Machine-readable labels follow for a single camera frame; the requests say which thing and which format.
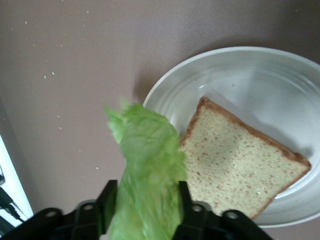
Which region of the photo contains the brown bread slice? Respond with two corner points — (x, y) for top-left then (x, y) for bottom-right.
(177, 96), (313, 220)

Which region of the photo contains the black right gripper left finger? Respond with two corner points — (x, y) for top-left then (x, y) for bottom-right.
(3, 179), (118, 240)

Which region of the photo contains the beige round plate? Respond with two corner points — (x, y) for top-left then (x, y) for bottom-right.
(142, 46), (320, 229)

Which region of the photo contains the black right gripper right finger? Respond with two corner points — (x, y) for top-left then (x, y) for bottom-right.
(172, 180), (273, 240)

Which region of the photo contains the green lettuce leaf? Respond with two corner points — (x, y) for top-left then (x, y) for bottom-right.
(103, 97), (188, 240)

